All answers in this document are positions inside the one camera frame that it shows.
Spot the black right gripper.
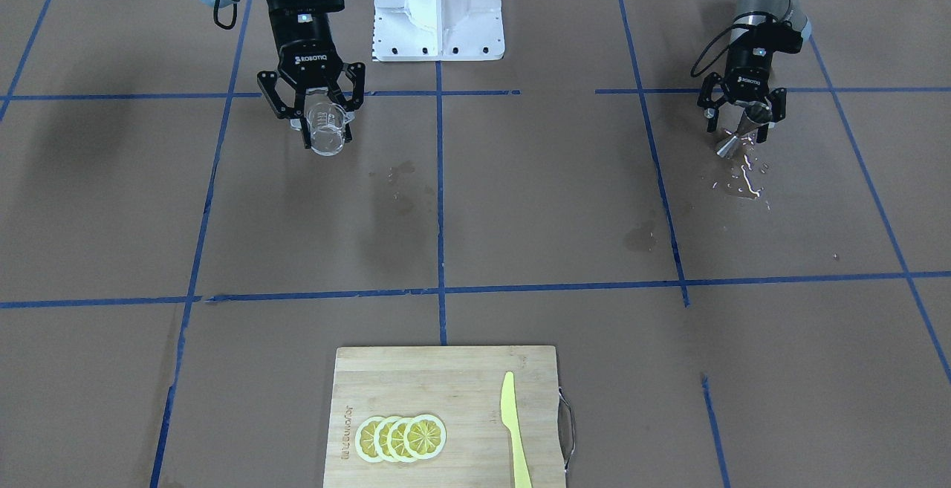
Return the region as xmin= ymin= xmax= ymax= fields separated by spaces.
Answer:
xmin=257 ymin=0 xmax=366 ymax=149

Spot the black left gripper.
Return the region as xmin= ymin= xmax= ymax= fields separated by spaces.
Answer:
xmin=697 ymin=24 xmax=804 ymax=143

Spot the steel double jigger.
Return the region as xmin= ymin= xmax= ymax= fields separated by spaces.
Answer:
xmin=716 ymin=102 xmax=773 ymax=159

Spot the clear glass cup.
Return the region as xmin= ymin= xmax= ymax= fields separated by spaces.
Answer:
xmin=306 ymin=101 xmax=350 ymax=157

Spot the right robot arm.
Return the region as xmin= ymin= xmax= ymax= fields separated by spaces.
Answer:
xmin=200 ymin=0 xmax=366 ymax=157

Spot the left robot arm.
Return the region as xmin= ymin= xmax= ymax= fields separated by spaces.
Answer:
xmin=690 ymin=0 xmax=812 ymax=143

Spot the bamboo cutting board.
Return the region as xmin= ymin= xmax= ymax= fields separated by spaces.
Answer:
xmin=322 ymin=345 xmax=567 ymax=487

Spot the yellow plastic knife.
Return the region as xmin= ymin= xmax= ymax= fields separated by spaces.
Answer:
xmin=500 ymin=371 xmax=533 ymax=487

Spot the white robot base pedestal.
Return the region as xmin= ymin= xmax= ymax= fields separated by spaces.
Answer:
xmin=371 ymin=0 xmax=506 ymax=62

